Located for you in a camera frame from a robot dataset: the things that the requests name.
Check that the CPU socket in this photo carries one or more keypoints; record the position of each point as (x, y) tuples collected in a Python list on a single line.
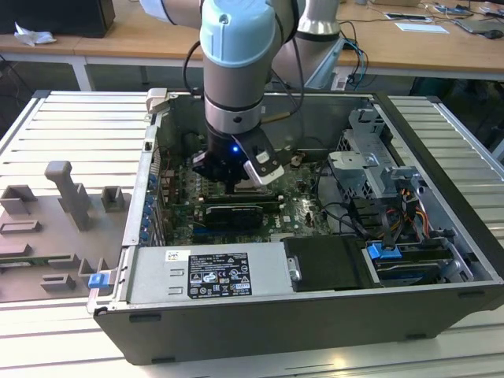
[(258, 193)]

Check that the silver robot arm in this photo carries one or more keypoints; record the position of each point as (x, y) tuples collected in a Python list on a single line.
[(236, 59)]

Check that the silver metal drive cage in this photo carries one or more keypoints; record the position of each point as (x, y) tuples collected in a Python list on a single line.
[(354, 173)]

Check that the silver power supply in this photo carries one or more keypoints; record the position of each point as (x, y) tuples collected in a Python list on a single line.
[(157, 271)]

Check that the black box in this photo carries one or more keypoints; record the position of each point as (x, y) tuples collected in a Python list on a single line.
[(59, 17)]

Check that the blue plastic clip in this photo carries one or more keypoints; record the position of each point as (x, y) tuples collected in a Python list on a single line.
[(98, 281)]

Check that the black graphics card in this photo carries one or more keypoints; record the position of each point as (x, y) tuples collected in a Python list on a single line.
[(232, 218)]

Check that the green motherboard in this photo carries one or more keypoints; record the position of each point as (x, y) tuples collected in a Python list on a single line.
[(299, 212)]

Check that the white crumpled paper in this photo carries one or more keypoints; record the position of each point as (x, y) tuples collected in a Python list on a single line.
[(33, 36)]

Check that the black computer mouse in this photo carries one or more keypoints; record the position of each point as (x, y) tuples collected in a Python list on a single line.
[(494, 34)]

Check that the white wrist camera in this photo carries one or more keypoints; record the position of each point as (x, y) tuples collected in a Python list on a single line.
[(267, 173)]

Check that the white framed tablet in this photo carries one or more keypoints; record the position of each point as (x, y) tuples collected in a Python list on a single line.
[(407, 16)]

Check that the grey laptop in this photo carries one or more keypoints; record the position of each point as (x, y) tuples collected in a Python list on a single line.
[(478, 24)]

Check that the black camera bracket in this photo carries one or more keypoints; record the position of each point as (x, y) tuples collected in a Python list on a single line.
[(264, 146)]

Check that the white paper sheet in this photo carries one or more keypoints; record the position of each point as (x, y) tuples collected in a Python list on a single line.
[(421, 27)]

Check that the green RAM stick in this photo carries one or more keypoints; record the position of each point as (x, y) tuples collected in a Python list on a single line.
[(23, 260)]

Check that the black PC case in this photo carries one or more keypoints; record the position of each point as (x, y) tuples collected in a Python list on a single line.
[(275, 330)]

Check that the grey case latch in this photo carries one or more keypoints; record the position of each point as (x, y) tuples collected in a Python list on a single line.
[(155, 100)]

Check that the black plastic connector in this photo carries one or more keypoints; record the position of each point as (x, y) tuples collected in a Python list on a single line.
[(364, 212)]

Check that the blue disk carrier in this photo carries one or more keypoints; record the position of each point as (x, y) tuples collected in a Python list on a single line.
[(380, 252)]

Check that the black plastic shroud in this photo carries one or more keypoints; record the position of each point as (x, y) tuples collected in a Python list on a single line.
[(327, 264)]

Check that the round coin battery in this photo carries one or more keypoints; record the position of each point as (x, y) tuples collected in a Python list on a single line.
[(296, 159)]

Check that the silver disk bay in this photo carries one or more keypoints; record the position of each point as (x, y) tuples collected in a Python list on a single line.
[(461, 271)]

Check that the wooden desk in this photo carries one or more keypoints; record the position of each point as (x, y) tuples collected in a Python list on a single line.
[(118, 43)]

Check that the grey parts rack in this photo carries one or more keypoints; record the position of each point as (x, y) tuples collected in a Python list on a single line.
[(47, 240)]

